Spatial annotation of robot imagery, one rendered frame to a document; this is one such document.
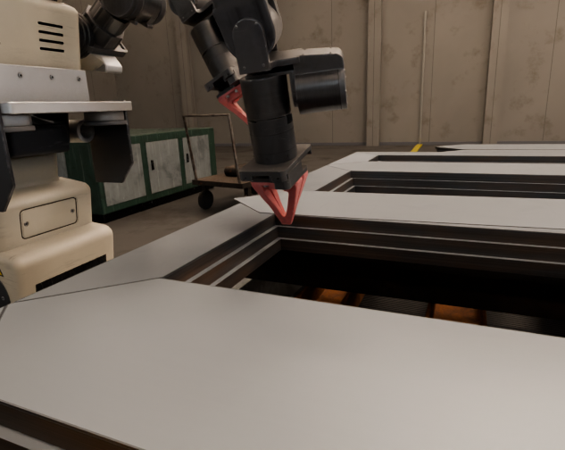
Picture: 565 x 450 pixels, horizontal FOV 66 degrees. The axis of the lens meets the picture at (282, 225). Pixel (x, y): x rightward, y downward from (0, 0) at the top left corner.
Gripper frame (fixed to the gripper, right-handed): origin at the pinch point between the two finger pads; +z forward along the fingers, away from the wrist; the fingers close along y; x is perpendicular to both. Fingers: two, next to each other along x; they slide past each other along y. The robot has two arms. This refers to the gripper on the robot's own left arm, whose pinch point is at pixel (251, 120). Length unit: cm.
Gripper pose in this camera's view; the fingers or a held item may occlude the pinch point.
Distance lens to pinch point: 85.5
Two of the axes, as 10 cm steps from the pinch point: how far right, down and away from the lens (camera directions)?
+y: 3.6, -2.6, 8.9
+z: 4.6, 8.9, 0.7
